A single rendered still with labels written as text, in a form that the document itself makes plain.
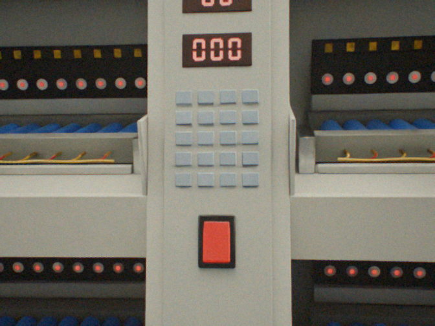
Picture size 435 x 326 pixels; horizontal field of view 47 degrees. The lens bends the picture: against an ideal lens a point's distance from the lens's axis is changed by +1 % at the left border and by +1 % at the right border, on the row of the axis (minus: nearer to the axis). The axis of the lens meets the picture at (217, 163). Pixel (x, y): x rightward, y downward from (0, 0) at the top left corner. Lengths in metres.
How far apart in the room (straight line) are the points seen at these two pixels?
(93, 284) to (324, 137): 0.28
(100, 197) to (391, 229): 0.19
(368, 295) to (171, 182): 0.26
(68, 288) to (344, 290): 0.27
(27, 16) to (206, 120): 0.34
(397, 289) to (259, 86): 0.27
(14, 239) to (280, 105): 0.20
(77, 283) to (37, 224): 0.18
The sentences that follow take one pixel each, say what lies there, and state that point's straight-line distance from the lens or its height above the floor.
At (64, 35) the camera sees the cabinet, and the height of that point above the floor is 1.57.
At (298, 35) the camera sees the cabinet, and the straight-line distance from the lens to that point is 0.55.
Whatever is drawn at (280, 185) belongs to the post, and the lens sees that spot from 0.33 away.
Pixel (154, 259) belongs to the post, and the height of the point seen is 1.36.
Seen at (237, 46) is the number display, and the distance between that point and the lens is 0.33.
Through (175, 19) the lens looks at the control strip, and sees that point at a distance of 0.35.
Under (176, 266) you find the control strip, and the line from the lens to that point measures 0.33.
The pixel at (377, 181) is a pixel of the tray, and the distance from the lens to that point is 0.36.
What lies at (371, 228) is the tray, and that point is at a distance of 0.34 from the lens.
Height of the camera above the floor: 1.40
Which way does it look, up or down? 3 degrees up
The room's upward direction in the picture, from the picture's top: straight up
